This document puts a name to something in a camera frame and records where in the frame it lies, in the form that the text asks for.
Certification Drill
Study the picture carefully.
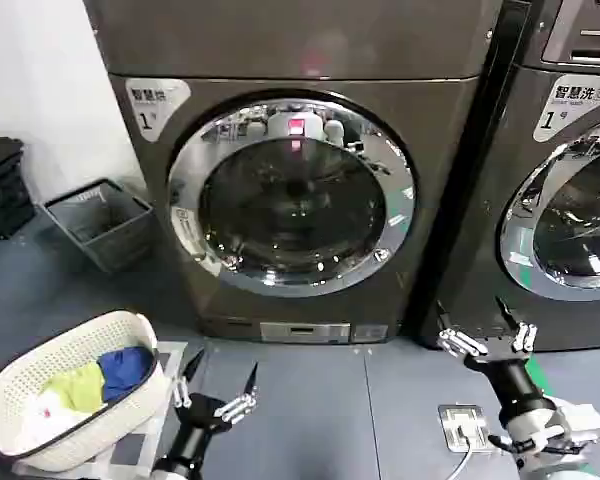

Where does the silver dryer service panel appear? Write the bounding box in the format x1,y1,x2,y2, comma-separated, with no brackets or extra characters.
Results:
259,321,352,344

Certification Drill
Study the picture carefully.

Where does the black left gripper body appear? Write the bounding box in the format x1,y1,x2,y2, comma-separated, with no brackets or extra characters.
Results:
166,392,235,465

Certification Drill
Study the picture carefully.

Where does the silver floor socket plate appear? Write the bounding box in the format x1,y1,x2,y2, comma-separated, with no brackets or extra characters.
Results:
437,403,497,452

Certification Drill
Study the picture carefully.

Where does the white woven laundry basket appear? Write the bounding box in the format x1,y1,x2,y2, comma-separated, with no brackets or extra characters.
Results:
0,309,174,459

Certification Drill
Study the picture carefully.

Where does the silver label sticker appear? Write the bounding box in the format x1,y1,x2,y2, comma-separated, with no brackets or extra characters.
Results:
124,77,192,144
531,74,600,144

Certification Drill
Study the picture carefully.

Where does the round glass dryer door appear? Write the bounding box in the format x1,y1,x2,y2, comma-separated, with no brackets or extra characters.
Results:
167,88,418,302
498,112,600,304

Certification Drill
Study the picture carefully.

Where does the grey plastic laundry basket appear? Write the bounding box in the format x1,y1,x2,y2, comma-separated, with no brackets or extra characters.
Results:
42,177,156,276

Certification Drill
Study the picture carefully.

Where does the white garment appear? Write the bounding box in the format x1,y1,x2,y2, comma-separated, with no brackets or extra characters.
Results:
16,387,104,443

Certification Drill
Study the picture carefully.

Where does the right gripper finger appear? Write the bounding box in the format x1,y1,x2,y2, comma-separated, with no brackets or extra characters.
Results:
435,298,487,360
495,296,539,355

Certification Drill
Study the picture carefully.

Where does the grey power cable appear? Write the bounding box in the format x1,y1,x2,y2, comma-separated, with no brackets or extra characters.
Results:
448,428,476,480

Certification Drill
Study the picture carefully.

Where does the black fabric storage box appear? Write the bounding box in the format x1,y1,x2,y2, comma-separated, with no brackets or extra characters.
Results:
0,131,38,241

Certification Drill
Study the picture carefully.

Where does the yellow-green garment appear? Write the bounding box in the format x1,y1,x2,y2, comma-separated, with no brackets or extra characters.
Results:
41,361,107,415

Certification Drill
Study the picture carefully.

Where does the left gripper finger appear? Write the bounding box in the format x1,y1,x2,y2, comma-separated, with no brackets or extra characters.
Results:
213,361,260,422
173,348,206,410

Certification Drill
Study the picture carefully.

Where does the grey dryer with smooth top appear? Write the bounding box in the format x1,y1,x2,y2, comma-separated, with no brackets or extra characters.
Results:
82,0,507,346

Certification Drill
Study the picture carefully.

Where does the blue garment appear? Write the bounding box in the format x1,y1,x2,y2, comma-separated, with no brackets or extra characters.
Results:
96,345,156,402

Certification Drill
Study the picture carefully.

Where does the grey dryer with drawer handle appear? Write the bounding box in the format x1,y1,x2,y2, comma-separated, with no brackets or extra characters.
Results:
419,0,600,354

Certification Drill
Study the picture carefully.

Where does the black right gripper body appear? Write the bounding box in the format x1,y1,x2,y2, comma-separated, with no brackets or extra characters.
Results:
462,338,547,420

